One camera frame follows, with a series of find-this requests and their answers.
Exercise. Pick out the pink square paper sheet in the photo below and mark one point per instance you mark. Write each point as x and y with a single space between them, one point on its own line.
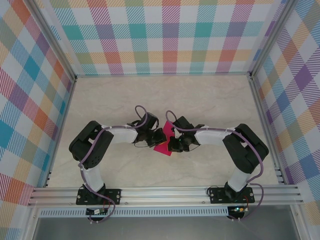
162 149

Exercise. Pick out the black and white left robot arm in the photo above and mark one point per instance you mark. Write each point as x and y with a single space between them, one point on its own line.
120 135

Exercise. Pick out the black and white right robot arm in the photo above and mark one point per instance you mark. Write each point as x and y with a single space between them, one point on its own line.
212 137

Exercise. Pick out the aluminium mounting rail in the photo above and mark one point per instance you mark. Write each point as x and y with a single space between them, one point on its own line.
162 195

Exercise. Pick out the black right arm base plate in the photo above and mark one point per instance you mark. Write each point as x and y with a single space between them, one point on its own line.
216 196

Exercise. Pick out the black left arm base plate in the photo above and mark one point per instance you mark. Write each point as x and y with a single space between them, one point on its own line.
113 195

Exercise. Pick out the aluminium side rail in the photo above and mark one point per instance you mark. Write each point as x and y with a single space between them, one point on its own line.
265 125
60 135

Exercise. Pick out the aluminium frame post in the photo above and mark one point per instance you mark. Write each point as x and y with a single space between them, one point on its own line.
52 40
271 37

